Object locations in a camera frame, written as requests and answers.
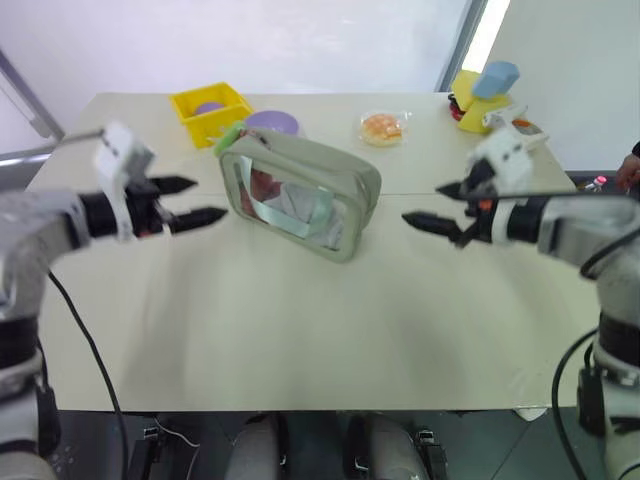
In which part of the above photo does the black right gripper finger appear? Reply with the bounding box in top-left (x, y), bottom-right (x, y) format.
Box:
top-left (401, 211), bottom-right (471, 242)
top-left (434, 180), bottom-right (471, 202)

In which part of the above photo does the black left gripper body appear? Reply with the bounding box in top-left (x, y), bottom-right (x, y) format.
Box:
top-left (124, 179), bottom-right (177, 238)

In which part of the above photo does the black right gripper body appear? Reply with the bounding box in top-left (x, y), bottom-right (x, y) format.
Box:
top-left (455, 158), bottom-right (497, 250)

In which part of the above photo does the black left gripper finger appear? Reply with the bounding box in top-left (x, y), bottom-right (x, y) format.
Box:
top-left (151, 175), bottom-right (199, 196)
top-left (167, 206), bottom-right (230, 234)

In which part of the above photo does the beige clear zippered pouch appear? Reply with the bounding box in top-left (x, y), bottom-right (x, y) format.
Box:
top-left (218, 126), bottom-right (383, 266)

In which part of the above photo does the green zipper pull tag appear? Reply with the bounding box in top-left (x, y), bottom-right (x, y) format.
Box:
top-left (213, 121), bottom-right (247, 156)

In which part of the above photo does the yellow plastic bin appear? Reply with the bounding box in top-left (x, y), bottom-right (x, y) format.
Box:
top-left (169, 81), bottom-right (254, 150)

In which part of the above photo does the red black small object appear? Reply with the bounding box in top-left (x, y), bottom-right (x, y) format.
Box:
top-left (446, 92), bottom-right (467, 122)

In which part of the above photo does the white box with print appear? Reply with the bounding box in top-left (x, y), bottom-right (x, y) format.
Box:
top-left (481, 103), bottom-right (547, 151)

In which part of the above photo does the wrapped bread bun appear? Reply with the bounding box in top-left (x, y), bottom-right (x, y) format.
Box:
top-left (355, 110), bottom-right (414, 149)

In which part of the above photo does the purple round plate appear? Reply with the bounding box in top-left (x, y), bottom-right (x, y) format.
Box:
top-left (244, 109), bottom-right (301, 139)

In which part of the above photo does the blue foam block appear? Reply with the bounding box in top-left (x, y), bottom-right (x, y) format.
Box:
top-left (471, 60), bottom-right (521, 101)

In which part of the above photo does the person's hand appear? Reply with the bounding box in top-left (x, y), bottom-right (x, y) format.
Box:
top-left (614, 140), bottom-right (640, 192)

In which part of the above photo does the silver robot right leg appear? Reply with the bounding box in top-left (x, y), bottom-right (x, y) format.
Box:
top-left (361, 412), bottom-right (426, 480)

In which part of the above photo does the silver robot leg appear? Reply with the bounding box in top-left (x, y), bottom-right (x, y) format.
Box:
top-left (227, 414), bottom-right (281, 480)
top-left (361, 412), bottom-right (426, 480)

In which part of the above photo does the silver robot left leg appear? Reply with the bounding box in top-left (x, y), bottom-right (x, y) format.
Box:
top-left (227, 414), bottom-right (281, 480)

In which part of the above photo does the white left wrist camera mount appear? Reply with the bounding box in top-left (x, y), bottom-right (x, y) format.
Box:
top-left (93, 120), bottom-right (156, 242)

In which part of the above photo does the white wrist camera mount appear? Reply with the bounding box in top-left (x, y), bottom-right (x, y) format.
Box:
top-left (93, 120), bottom-right (156, 242)
top-left (466, 128), bottom-right (535, 243)

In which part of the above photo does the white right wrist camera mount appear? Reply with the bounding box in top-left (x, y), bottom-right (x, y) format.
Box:
top-left (466, 128), bottom-right (535, 243)

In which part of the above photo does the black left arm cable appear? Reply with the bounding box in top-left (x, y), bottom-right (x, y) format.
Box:
top-left (45, 267), bottom-right (132, 480)

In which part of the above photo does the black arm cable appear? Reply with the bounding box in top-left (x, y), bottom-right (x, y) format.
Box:
top-left (469, 189), bottom-right (640, 480)
top-left (45, 267), bottom-right (132, 480)

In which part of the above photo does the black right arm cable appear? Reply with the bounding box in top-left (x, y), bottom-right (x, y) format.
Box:
top-left (469, 189), bottom-right (640, 480)

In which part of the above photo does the white thin cable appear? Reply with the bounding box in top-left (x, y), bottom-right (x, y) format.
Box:
top-left (151, 412), bottom-right (202, 449)

